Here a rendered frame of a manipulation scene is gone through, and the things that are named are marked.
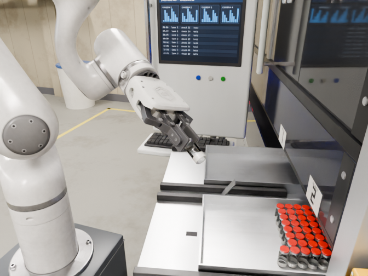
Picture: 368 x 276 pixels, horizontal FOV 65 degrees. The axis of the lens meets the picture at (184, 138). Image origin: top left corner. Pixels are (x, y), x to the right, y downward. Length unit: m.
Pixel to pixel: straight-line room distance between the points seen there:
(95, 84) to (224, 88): 0.89
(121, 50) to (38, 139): 0.24
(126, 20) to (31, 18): 1.73
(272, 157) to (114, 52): 0.77
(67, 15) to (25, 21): 5.20
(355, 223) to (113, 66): 0.53
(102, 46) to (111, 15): 4.12
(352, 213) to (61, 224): 0.57
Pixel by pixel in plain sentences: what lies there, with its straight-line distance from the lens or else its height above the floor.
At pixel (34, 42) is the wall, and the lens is 5.75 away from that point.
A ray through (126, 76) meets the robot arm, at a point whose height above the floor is 1.29.
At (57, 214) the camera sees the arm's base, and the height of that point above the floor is 1.02.
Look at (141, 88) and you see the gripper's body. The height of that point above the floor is 1.28.
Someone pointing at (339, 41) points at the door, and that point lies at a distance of 0.70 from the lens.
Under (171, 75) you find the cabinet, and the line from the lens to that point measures 1.47.
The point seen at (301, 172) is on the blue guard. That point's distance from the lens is 0.84.
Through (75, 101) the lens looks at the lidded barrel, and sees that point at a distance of 4.71.
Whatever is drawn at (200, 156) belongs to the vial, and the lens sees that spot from 0.50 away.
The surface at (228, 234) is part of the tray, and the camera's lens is 0.80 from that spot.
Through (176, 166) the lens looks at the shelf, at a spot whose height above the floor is 0.88.
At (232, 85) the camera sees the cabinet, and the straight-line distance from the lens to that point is 1.43.
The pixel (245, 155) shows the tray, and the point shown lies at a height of 0.88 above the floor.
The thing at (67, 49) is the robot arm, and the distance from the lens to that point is 0.61.
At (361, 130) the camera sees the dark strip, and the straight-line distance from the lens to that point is 0.56.
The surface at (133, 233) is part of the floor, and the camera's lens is 2.13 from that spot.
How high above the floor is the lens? 1.42
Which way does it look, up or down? 24 degrees down
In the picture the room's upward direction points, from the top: straight up
